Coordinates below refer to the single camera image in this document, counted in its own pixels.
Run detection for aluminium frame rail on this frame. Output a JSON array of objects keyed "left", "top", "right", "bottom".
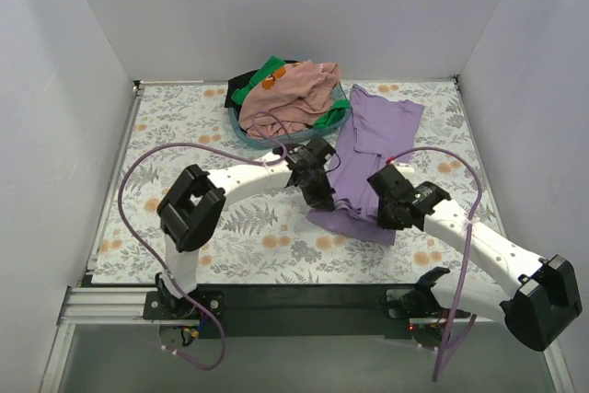
[{"left": 57, "top": 284, "right": 553, "bottom": 325}]

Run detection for green t shirt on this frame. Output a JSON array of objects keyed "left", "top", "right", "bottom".
[{"left": 249, "top": 56, "right": 286, "bottom": 92}]

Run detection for black t shirt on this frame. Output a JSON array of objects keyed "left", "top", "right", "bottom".
[{"left": 224, "top": 70, "right": 258, "bottom": 112}]

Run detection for purple t shirt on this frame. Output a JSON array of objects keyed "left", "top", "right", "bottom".
[{"left": 306, "top": 85, "right": 424, "bottom": 246}]

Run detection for teal plastic basket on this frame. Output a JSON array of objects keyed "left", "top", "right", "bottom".
[{"left": 227, "top": 83, "right": 352, "bottom": 150}]

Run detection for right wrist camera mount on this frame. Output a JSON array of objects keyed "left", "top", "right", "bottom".
[{"left": 386, "top": 157, "right": 414, "bottom": 177}]

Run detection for floral table mat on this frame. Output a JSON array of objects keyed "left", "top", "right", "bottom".
[{"left": 88, "top": 81, "right": 483, "bottom": 285}]

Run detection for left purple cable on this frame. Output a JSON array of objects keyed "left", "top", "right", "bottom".
[{"left": 117, "top": 110, "right": 341, "bottom": 371}]

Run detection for pink t shirt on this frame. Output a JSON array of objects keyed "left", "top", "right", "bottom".
[{"left": 238, "top": 60, "right": 348, "bottom": 138}]

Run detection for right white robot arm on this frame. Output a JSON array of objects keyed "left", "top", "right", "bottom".
[{"left": 367, "top": 164, "right": 583, "bottom": 352}]

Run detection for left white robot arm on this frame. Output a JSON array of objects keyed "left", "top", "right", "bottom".
[{"left": 156, "top": 137, "right": 337, "bottom": 319}]

